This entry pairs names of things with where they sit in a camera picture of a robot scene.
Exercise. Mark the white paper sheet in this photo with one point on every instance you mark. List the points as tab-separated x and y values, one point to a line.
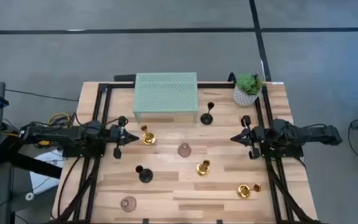
41	183

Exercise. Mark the black support beam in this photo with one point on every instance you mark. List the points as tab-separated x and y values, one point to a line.
35	165

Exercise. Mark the potted plant patterned white pot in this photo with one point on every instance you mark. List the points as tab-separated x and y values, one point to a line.
244	96

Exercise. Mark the white tape roll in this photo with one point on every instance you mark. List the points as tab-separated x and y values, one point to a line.
26	196

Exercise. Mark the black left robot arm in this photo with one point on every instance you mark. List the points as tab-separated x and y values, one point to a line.
57	134

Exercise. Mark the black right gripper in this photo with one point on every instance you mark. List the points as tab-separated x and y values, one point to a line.
255	136

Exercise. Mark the black candlestick holder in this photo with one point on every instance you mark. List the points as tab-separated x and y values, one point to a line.
146	176
206	119

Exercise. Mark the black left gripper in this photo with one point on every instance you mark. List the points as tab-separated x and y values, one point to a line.
118	135

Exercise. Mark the gold candlestick holder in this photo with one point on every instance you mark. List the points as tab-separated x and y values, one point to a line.
148	138
243	191
202	169

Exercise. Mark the mint green mesh shelf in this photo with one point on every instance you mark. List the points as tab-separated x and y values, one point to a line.
166	91

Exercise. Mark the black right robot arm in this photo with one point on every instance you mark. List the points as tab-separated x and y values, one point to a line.
306	132

